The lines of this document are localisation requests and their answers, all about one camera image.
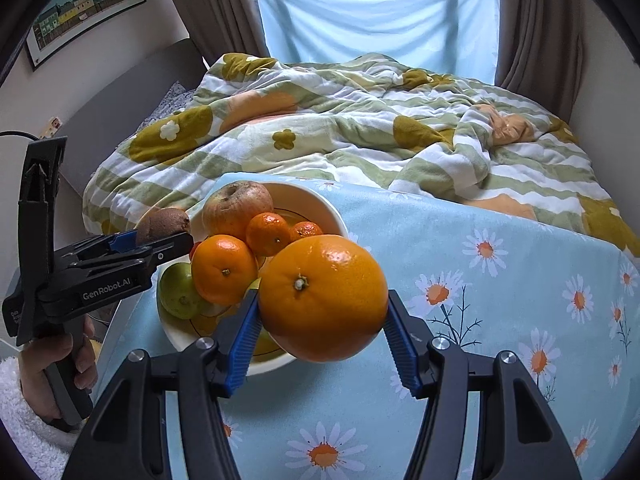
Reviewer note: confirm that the framed wall picture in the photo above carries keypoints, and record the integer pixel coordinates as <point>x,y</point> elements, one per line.
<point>85,5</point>

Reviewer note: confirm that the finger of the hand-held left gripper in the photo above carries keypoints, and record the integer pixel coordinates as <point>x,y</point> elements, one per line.
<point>122,242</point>
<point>170,247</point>

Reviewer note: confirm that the red cherry tomato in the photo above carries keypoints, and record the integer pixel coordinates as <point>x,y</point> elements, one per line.
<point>194,252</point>

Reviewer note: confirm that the small mandarin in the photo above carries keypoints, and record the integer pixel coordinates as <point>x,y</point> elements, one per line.
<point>267,235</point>
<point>306,230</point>

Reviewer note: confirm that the wall outlet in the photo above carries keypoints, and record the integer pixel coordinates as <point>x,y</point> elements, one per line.
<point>52,127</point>

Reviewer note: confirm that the large green apple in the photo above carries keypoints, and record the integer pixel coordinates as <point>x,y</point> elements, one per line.
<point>177,292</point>

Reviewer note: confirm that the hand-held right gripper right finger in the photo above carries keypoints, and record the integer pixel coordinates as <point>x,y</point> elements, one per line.
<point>402,355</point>

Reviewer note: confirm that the brown kiwi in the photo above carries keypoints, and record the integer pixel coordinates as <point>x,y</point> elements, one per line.
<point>162,222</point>

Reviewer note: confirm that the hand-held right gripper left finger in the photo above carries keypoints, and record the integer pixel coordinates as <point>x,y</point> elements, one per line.
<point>240,350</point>

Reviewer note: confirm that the white bowl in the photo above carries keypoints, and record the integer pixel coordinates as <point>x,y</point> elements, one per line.
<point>310,205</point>

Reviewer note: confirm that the large orange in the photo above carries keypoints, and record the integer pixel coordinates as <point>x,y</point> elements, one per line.
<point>325,305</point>

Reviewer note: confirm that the brown curtain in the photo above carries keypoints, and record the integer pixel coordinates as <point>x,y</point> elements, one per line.
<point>540,30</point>
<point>225,5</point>

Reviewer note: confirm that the sheer blue window curtain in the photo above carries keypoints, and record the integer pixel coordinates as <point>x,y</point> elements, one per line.
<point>375,20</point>

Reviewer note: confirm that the yellow red apple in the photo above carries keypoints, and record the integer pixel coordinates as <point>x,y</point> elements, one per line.
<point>235,207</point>

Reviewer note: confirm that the person's left forearm white sleeve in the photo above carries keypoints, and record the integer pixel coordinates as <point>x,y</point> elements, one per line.
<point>25,435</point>

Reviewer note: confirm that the medium orange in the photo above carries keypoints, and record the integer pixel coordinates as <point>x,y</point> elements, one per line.
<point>225,270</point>

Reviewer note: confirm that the green striped flower blanket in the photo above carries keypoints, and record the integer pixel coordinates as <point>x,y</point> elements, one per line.
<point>350,135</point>

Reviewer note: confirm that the daisy print blue tablecloth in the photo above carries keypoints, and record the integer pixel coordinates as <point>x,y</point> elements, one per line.
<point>500,310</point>

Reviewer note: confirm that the person's left hand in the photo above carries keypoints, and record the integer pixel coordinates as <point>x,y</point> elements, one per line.
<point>35,375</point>

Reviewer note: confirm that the grey patterned pillow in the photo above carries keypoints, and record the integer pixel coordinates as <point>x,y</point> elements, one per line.
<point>167,107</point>

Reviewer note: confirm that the grey bed headboard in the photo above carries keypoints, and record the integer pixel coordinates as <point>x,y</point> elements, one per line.
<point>125,85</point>

